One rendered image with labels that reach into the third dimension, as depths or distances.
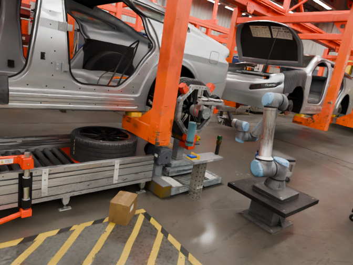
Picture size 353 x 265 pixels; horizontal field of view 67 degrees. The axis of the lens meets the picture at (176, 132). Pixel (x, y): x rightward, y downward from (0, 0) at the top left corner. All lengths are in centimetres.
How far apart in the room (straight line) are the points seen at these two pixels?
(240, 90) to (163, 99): 315
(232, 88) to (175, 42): 322
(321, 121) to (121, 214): 475
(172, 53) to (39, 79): 114
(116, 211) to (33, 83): 125
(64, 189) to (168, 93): 119
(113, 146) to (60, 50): 94
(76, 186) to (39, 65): 103
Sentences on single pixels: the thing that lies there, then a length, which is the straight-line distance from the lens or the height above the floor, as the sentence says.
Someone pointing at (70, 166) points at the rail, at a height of 39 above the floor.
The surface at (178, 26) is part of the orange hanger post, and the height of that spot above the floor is 161.
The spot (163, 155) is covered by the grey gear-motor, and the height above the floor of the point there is 35.
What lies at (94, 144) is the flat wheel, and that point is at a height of 48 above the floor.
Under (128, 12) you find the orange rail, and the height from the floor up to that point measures 310.
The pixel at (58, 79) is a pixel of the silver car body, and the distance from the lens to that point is 257.
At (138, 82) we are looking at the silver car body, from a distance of 292.
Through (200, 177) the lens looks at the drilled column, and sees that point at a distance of 271.
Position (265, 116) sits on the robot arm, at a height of 98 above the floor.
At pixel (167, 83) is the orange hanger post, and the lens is 244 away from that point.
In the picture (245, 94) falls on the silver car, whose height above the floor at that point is 99.
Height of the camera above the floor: 126
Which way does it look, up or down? 13 degrees down
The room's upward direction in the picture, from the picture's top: 9 degrees clockwise
